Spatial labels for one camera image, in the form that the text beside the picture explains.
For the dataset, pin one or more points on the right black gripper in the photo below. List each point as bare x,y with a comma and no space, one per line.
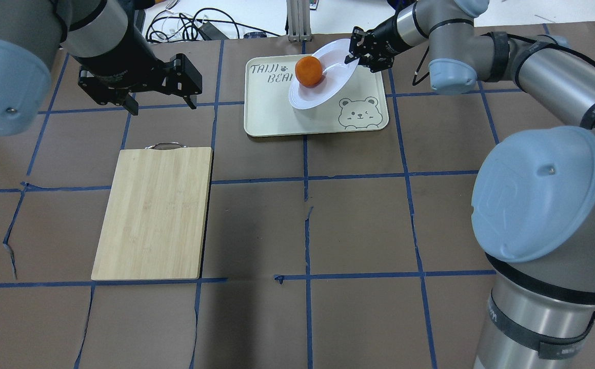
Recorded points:
383,37

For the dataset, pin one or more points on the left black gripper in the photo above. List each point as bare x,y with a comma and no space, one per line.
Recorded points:
118,61

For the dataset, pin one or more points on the white round plate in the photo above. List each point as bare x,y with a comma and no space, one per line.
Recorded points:
336,75

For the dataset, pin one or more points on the orange fruit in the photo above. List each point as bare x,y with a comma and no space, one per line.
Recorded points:
309,71

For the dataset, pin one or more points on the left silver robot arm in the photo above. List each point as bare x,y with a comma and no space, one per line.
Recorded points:
101,36

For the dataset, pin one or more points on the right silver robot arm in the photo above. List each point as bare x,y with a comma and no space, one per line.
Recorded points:
534,196

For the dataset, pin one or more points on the cream bear tray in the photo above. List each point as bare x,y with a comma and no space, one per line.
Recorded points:
359,106

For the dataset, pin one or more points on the black power adapter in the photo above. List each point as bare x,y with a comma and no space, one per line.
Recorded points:
208,31

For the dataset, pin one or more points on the bamboo cutting board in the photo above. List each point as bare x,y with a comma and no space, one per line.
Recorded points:
155,223

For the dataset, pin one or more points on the aluminium frame post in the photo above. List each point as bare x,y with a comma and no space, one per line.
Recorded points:
299,21

